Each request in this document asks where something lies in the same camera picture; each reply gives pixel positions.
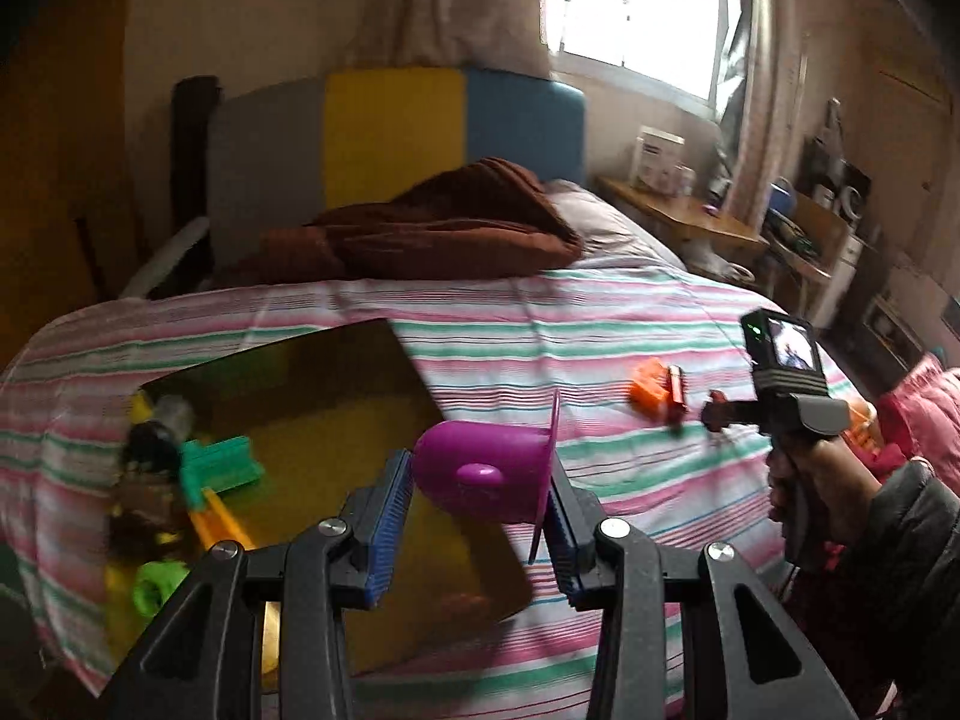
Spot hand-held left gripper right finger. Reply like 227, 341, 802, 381
546, 457, 860, 720

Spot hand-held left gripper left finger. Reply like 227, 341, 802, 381
105, 448, 417, 720

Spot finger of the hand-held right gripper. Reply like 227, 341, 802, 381
724, 399, 773, 428

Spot purple hat-shaped toy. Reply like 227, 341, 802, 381
412, 390, 563, 563

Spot yellow transparent tray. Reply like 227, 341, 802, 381
105, 319, 535, 676

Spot green toy piece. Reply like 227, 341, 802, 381
180, 436, 265, 507

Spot bright green toy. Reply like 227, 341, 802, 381
133, 561, 192, 616

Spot person's right forearm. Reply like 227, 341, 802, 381
814, 457, 960, 720

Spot person's right hand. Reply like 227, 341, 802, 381
765, 436, 884, 550

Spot red cylinder toy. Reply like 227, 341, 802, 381
667, 365, 689, 428

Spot orange cube blocks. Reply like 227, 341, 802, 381
628, 358, 672, 415

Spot cluttered shelf unit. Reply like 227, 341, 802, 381
765, 101, 878, 331

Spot pink cloth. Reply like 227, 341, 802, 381
877, 364, 960, 481

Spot striped blanket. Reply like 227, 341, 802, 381
0, 255, 901, 698

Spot orange toy stick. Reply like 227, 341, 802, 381
191, 491, 256, 552

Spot wooden desk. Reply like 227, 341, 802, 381
596, 176, 770, 271

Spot grey pillow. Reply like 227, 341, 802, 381
544, 180, 687, 271

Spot red cloth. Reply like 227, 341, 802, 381
780, 540, 901, 720

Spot white cardboard box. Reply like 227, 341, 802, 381
634, 131, 687, 192

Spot dark toy figure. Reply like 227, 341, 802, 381
124, 397, 196, 533

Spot brown blanket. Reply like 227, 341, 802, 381
217, 157, 586, 286

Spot pink curtain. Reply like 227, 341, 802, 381
720, 0, 796, 188

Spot window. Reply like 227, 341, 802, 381
540, 0, 740, 110

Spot blue yellow grey headboard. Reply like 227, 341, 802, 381
206, 66, 586, 271

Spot white bed rail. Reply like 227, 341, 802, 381
120, 217, 211, 301

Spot black bed post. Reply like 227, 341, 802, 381
171, 75, 222, 241

